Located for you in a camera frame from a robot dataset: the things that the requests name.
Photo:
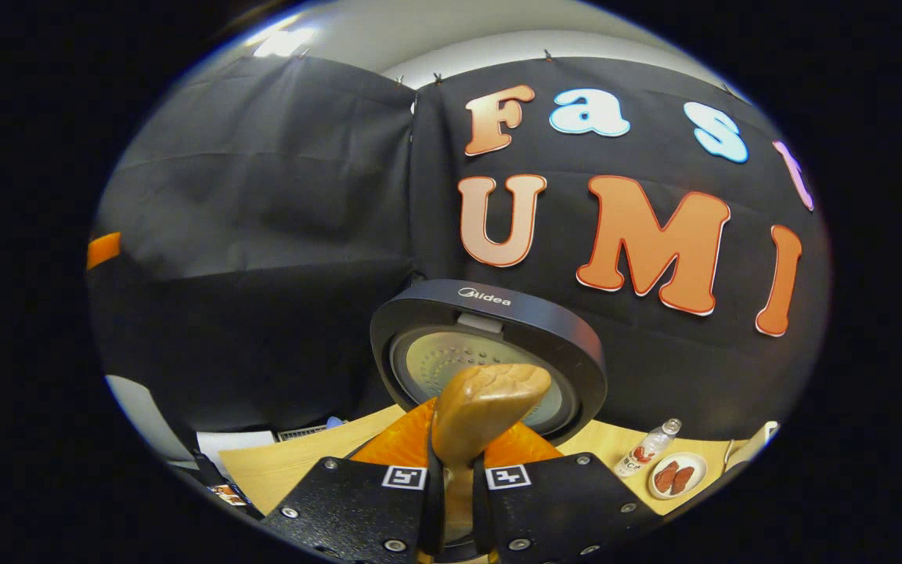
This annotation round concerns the wooden spoon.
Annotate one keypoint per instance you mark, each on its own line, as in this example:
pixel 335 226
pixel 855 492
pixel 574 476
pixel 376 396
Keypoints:
pixel 486 407

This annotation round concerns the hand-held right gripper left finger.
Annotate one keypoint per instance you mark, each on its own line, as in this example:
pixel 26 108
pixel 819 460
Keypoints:
pixel 433 509

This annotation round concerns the grey keyboard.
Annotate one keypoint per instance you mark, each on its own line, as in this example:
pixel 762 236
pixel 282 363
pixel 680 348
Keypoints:
pixel 302 431

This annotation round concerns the clear drink bottle red label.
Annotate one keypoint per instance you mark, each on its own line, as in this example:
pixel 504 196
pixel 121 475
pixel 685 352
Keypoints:
pixel 643 453

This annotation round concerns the white round plate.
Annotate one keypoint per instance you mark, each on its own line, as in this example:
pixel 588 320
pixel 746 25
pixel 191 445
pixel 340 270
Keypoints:
pixel 698 462

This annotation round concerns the white toaster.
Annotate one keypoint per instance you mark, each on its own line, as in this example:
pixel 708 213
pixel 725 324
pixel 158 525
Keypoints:
pixel 760 439

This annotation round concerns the red meat piece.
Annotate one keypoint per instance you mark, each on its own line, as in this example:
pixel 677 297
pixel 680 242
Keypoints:
pixel 683 479
pixel 664 476

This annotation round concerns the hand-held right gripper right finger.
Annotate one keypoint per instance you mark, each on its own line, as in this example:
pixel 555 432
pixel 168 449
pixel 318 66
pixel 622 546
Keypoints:
pixel 481 509

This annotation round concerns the blue round object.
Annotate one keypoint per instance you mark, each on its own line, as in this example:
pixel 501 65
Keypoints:
pixel 334 422

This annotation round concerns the white paper sheet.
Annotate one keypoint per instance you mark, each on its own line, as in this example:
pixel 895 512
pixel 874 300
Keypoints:
pixel 236 446

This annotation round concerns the small printed card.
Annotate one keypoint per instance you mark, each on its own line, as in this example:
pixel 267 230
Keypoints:
pixel 228 493

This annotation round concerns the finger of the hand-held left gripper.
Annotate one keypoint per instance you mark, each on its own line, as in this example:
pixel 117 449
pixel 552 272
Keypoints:
pixel 103 250

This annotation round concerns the silver black rice cooker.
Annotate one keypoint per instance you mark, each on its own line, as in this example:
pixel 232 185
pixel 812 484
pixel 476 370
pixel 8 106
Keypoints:
pixel 498 313

